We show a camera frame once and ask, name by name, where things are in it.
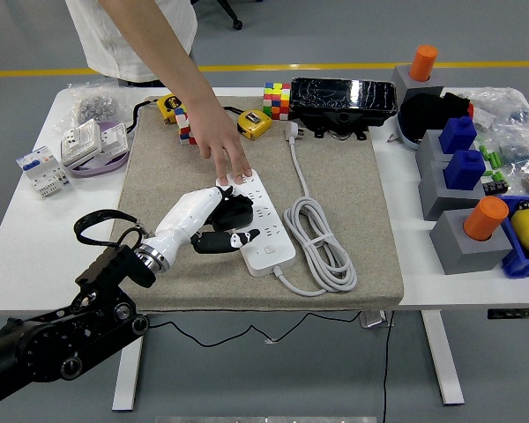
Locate person's left hand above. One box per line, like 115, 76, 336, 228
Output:
185, 94, 254, 187

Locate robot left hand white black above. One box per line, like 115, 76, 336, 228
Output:
152, 184, 262, 269

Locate black plug adapter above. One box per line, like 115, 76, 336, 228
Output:
210, 193, 255, 233

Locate white power strip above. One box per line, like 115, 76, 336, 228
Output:
214, 169, 297, 278

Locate yellow tape measure black clip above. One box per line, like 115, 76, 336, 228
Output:
222, 105, 273, 141

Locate cube puzzle with white face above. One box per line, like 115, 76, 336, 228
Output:
174, 105, 199, 146

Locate yellow tape measure black label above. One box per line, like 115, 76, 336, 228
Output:
130, 93, 186, 133

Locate tall multicolour cube puzzle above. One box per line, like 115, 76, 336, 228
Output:
262, 81, 292, 121

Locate black office chair base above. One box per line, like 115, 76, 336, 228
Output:
191, 0, 243, 31

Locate glossy black box device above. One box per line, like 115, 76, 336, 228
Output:
288, 77, 399, 142

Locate clear bag of metal nuts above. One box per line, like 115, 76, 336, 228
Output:
52, 78, 145, 133

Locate grey-brown mat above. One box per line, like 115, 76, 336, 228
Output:
100, 94, 405, 312

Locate person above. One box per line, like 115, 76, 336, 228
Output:
64, 0, 199, 88

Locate white blue circuit breaker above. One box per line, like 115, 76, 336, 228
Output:
16, 145, 74, 198

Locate white table leg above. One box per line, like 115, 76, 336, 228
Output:
421, 310, 465, 406
112, 313, 147, 412

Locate white blue round case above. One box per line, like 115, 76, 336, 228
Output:
395, 109, 424, 153

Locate grey block with hole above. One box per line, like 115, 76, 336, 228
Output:
428, 209, 514, 277
391, 63, 445, 105

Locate black cloth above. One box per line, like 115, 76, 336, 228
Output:
399, 91, 472, 142

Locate grey block base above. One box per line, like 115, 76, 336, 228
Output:
417, 160, 488, 221
414, 130, 480, 171

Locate orange cylinder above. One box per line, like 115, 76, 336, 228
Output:
462, 196, 510, 242
408, 43, 439, 83

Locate blue block with knob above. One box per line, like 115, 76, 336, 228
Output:
438, 115, 478, 155
443, 149, 487, 191

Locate green plastic pieces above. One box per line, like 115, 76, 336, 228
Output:
478, 145, 506, 182

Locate small black terminal block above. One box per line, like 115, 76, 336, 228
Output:
482, 178, 509, 197

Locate clear bag of small parts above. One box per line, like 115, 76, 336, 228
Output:
469, 86, 529, 130

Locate clear bag of blue parts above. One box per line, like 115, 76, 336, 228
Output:
493, 122, 529, 177

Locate blue plastic bin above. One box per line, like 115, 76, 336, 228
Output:
497, 195, 529, 279

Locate black table control panel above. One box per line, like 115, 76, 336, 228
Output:
488, 308, 529, 321

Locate grey-white power strip cable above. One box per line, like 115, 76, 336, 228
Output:
271, 122, 358, 297

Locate white wall switch panel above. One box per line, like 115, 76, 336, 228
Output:
97, 122, 129, 155

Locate white wall socket panel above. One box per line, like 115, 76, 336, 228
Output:
60, 117, 103, 167

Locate black plug cord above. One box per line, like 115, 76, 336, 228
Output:
145, 310, 363, 349

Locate metal bracket under table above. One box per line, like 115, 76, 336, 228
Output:
360, 310, 394, 330

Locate black hanging cable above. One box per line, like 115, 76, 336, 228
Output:
381, 310, 394, 423

